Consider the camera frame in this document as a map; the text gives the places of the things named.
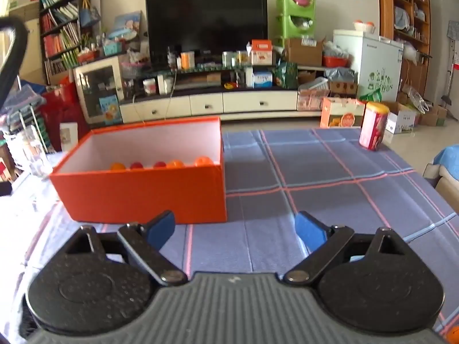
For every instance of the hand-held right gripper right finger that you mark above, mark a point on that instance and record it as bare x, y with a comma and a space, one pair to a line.
309, 230

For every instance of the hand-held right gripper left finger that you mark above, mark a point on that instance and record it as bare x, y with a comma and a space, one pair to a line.
161, 227

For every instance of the orange cardboard box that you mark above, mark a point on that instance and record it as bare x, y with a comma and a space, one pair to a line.
143, 193

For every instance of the plaid blue cloth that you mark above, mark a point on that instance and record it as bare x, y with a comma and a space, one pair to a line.
322, 193

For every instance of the red fruit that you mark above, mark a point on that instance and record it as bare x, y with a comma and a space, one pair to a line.
136, 166
160, 165

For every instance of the orange fruit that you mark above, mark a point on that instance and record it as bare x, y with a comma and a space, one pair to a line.
117, 167
203, 161
175, 164
453, 335

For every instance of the orange printed carton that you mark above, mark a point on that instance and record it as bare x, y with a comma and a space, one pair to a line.
340, 114

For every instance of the pink canister with yellow lid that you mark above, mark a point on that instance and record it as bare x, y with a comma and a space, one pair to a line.
373, 129

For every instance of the white paper bag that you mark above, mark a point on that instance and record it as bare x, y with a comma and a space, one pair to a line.
69, 137

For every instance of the white television stand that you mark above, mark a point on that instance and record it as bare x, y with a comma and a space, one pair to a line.
251, 102

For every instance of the white mug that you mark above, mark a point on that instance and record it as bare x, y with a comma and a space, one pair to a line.
149, 86

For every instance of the white cardboard box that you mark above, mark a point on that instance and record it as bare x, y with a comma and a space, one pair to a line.
401, 120

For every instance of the white glass-door cabinet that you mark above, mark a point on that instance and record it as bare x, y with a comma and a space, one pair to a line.
98, 89

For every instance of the red bag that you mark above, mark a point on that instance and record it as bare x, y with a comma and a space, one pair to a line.
62, 111

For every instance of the blue cushion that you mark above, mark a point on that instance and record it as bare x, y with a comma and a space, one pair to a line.
448, 159

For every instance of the green bag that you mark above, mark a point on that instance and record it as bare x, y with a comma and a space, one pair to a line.
287, 75

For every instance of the blue and white box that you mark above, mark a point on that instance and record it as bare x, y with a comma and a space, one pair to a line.
263, 80

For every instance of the orange jar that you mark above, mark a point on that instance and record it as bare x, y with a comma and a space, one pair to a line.
187, 60

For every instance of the white chest freezer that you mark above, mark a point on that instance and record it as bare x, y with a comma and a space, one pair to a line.
380, 68

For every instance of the brown cardboard box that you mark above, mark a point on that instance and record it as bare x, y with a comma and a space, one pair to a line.
304, 52

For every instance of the orange and white box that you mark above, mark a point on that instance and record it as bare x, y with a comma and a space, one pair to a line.
261, 52

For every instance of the blue basket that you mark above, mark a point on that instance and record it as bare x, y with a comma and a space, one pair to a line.
112, 48

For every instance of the black flat television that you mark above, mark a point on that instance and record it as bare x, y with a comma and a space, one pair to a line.
206, 25

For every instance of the white bowl with fruit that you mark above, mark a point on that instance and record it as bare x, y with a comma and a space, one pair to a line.
364, 27

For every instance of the green plastic rack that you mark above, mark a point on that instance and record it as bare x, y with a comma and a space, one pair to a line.
294, 18

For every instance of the dark bookshelf with books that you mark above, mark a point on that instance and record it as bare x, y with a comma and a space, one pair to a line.
59, 39

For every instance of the wooden shelf unit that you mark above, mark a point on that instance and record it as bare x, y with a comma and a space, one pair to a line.
387, 3

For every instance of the black curved frame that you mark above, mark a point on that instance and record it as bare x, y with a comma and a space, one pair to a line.
19, 46

